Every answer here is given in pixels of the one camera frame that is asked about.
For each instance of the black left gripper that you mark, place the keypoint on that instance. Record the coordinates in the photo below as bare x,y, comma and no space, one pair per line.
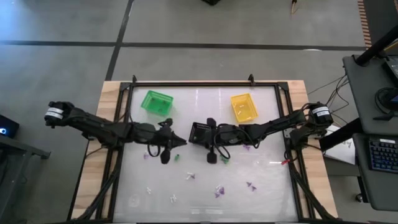
164,137

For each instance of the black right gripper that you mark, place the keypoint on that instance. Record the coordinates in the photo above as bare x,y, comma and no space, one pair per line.
222,135

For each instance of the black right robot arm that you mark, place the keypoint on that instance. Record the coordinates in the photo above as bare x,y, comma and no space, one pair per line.
273,124

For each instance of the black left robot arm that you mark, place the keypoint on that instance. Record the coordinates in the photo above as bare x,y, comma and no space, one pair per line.
99,127

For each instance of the black plastic basket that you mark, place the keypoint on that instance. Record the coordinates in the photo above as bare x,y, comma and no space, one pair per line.
194,133

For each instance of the green plastic basket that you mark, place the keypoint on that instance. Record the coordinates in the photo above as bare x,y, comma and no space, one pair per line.
157,105

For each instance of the yellow plastic basket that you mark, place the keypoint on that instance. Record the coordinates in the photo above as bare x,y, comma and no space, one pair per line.
245,114

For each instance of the black floor object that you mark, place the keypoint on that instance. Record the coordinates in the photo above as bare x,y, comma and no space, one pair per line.
211,2

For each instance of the black slanted desk bar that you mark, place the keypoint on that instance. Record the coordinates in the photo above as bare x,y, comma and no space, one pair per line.
342,134

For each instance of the white paper sheet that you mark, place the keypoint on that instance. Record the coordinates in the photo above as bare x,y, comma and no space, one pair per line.
343,152

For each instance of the grey side table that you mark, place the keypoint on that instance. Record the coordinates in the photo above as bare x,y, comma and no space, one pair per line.
18,147

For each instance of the grey side desk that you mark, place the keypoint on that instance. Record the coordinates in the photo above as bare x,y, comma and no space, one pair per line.
363,93

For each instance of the black caster wheel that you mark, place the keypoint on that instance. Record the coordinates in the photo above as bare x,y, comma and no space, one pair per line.
359,198

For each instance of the black box with blue light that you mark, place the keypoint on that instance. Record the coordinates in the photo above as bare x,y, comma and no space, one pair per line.
9,124

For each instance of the grey keyboard desk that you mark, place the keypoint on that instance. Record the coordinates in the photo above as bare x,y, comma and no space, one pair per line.
373,193

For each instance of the black computer keyboard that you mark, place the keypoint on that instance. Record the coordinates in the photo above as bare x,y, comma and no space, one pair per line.
384,155

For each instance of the black round desk device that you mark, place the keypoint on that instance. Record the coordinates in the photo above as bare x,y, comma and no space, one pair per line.
388,99

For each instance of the black slanted pole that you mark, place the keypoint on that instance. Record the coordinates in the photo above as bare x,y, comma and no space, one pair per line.
377,46

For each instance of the black laptop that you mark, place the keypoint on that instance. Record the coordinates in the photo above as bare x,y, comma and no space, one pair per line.
393,70

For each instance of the dark mat with striped edge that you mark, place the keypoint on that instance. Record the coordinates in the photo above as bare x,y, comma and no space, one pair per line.
382,12

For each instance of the black metal table frame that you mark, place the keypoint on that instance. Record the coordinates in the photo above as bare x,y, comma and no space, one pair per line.
202,84

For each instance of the black frame clamp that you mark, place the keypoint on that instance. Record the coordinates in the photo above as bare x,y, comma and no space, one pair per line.
134,79
251,79

